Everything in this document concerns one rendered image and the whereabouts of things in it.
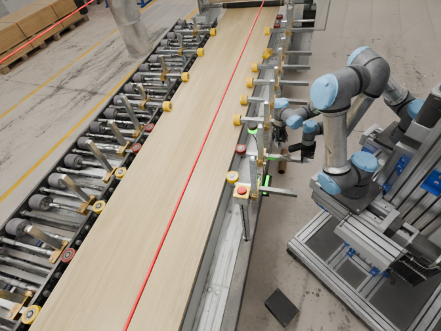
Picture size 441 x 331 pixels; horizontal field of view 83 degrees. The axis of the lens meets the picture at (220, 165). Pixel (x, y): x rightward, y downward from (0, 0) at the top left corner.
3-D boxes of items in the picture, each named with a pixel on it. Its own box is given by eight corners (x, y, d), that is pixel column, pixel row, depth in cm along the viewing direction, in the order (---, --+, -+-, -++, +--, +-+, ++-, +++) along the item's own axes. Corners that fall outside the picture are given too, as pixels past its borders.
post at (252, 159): (257, 201, 171) (256, 155, 135) (256, 205, 169) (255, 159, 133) (252, 199, 172) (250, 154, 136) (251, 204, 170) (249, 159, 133)
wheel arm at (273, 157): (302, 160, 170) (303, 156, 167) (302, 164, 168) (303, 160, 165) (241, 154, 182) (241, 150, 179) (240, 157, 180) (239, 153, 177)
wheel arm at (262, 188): (296, 194, 159) (297, 190, 156) (296, 198, 157) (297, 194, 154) (231, 184, 171) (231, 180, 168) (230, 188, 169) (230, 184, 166)
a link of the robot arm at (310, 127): (321, 125, 140) (306, 129, 140) (318, 139, 148) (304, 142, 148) (315, 117, 145) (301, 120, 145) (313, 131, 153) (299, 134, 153)
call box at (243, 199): (251, 194, 121) (251, 185, 115) (248, 207, 117) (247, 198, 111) (237, 192, 123) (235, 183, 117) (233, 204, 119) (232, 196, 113)
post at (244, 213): (251, 234, 155) (248, 196, 120) (249, 241, 152) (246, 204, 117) (244, 232, 156) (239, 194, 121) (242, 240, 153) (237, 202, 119)
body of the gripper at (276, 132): (275, 144, 151) (275, 129, 142) (272, 135, 157) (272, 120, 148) (287, 142, 150) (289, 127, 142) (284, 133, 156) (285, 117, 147)
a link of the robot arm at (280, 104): (279, 107, 130) (271, 99, 136) (279, 123, 138) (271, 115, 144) (292, 102, 131) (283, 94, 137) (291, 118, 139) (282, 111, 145)
